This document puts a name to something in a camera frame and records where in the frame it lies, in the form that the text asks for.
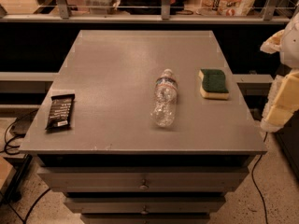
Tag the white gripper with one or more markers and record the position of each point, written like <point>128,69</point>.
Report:
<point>291,48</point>

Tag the black rxbar chocolate wrapper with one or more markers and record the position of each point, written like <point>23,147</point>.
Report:
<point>60,111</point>

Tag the green yellow sponge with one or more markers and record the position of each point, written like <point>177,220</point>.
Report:
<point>213,84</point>

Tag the clear plastic water bottle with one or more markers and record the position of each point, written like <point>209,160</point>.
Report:
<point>165,99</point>

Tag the round drawer knob upper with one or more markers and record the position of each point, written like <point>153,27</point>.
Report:
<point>144,185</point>

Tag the round drawer knob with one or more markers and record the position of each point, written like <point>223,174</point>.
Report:
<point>145,210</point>
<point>144,185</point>

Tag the grey drawer cabinet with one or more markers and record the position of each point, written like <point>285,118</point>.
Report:
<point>113,143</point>

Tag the round drawer knob lower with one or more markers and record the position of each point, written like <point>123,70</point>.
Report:
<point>145,210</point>

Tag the metal railing frame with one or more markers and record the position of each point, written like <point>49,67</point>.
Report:
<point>117,11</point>

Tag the black bag behind rail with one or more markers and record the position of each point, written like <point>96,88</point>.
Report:
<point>149,7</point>

